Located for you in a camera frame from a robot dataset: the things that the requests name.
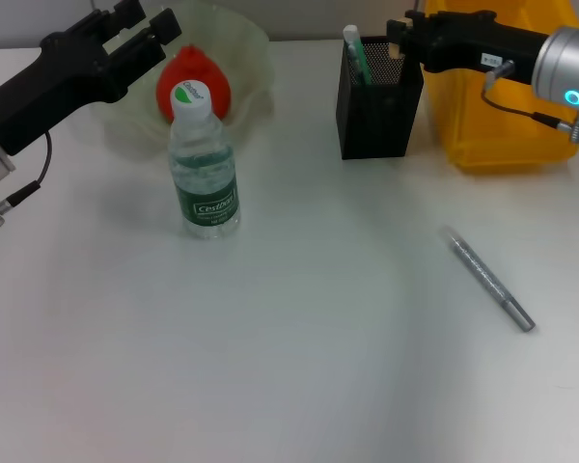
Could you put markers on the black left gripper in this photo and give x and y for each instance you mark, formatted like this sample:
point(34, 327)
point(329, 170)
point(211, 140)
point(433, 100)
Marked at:
point(58, 87)

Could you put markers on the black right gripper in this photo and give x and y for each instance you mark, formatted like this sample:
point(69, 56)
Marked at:
point(463, 43)

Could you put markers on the green pen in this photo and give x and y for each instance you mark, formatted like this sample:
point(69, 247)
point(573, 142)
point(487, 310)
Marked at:
point(359, 55)

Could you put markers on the orange fruit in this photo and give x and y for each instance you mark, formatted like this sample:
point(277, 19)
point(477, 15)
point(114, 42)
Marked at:
point(217, 87)

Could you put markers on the clear green-label water bottle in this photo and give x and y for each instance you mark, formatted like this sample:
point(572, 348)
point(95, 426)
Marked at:
point(205, 193)

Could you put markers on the grey pen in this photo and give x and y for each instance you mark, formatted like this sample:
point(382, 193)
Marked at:
point(487, 282)

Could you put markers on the black mesh pen holder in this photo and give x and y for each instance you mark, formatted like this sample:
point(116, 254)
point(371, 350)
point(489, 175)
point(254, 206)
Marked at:
point(376, 116)

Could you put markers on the translucent green fruit plate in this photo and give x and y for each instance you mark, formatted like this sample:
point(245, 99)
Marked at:
point(251, 58)

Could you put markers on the yellow plastic bin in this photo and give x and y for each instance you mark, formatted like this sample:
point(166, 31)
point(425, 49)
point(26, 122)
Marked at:
point(502, 135)

